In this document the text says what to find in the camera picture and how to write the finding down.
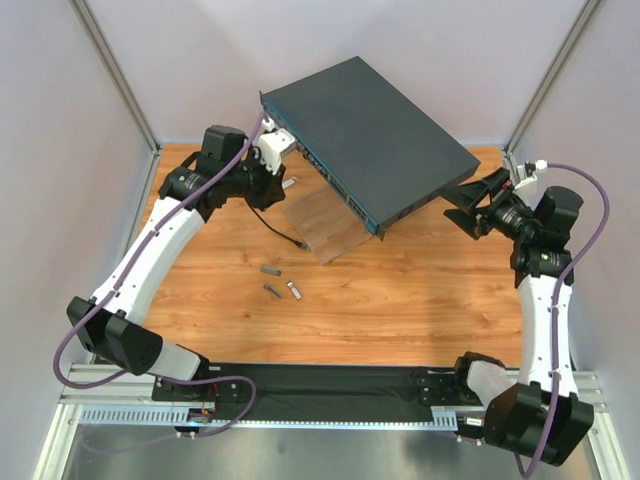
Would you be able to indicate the blue-faced grey network switch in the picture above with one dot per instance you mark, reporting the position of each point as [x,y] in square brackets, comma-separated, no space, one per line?
[380,152]

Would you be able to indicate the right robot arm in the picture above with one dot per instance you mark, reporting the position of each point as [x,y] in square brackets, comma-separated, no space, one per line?
[539,415]

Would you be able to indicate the aluminium frame post right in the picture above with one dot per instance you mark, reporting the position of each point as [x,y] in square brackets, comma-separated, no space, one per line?
[578,28]

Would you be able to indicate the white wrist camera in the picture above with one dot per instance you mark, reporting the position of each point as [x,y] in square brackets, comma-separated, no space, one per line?
[274,143]
[526,178]

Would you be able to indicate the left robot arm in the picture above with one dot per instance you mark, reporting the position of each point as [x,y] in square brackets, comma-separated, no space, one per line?
[229,164]

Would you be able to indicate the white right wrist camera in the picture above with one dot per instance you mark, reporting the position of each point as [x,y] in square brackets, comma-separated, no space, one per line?
[526,178]

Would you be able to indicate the aluminium frame post left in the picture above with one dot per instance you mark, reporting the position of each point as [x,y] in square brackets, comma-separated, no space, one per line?
[98,40]

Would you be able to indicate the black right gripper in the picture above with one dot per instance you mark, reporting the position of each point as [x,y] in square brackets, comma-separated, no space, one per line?
[488,206]

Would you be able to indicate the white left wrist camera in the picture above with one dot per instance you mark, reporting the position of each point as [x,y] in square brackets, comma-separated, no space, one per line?
[274,143]

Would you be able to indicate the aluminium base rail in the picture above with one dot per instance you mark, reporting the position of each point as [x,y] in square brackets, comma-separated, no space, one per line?
[144,400]

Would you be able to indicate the silver sfp module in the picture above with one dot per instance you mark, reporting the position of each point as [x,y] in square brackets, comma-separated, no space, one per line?
[289,182]
[294,290]
[272,291]
[270,271]

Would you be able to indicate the wooden support board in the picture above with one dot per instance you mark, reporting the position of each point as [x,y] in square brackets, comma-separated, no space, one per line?
[327,225]

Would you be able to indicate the aluminium frame post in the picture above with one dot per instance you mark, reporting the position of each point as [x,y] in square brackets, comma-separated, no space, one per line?
[578,28]
[98,40]

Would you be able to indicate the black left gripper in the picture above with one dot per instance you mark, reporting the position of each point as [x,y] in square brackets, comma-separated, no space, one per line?
[270,185]

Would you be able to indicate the black cloth strip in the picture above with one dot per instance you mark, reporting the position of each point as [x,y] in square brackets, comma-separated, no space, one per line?
[336,394]

